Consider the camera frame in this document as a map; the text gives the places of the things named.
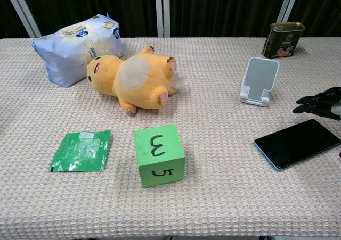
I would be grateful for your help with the green foil snack packet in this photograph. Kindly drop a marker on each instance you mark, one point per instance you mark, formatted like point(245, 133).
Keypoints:
point(81, 152)

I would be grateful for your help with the pink waffle tablecloth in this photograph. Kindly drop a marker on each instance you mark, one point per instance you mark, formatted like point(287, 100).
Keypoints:
point(226, 197)

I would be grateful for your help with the white phone stand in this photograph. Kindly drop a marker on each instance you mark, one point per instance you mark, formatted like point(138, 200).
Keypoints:
point(259, 81)

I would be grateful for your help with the orange plush hamster toy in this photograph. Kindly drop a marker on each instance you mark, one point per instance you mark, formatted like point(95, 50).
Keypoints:
point(133, 80)

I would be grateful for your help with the black smartphone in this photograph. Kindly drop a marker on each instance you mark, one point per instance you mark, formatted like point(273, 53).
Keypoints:
point(295, 143)

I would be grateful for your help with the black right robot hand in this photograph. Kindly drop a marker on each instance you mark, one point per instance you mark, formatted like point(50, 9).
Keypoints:
point(321, 101)

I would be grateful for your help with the green foam number cube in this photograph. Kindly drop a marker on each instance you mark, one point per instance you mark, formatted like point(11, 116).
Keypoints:
point(159, 157)

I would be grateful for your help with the dark green luncheon meat can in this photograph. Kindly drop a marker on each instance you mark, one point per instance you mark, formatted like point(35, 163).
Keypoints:
point(283, 41)

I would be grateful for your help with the black curtain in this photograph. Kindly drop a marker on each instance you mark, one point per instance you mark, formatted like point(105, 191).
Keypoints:
point(229, 8)

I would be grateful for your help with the blue tissue pack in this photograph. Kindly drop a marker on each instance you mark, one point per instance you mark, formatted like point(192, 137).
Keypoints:
point(77, 53)

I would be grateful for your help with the white partition frame post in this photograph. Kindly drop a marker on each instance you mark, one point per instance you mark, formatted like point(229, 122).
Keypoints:
point(20, 8)
point(162, 9)
point(289, 3)

